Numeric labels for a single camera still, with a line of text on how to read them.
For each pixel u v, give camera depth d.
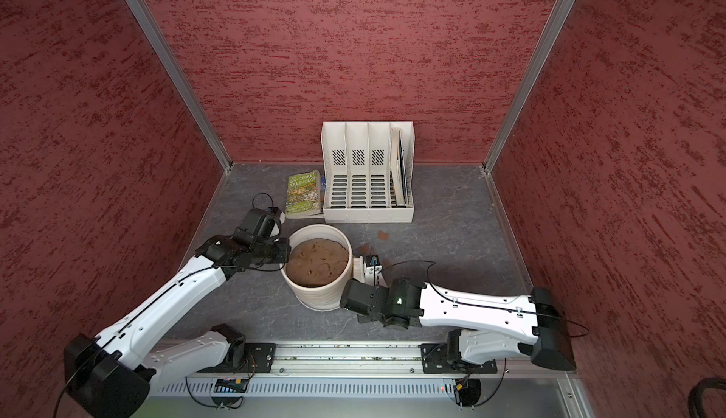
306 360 0.76
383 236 1.00
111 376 0.37
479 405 0.68
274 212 0.72
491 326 0.43
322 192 1.07
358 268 0.77
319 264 0.80
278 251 0.70
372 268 0.64
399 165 0.90
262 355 0.74
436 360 0.73
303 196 1.05
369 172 1.18
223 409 0.68
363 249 0.94
